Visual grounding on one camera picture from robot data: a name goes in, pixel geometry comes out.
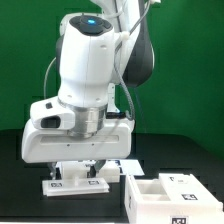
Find white cabinet block part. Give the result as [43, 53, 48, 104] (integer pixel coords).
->
[57, 161, 120, 183]

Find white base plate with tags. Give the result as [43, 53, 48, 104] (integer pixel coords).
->
[52, 158, 145, 176]

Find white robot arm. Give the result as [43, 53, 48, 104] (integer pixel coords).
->
[22, 0, 159, 179]

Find grey camera cable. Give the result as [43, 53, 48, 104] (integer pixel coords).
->
[43, 57, 58, 100]

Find white cabinet box body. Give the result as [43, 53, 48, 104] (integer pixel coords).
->
[124, 176, 224, 224]

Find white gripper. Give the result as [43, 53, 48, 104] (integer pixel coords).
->
[21, 97, 135, 179]

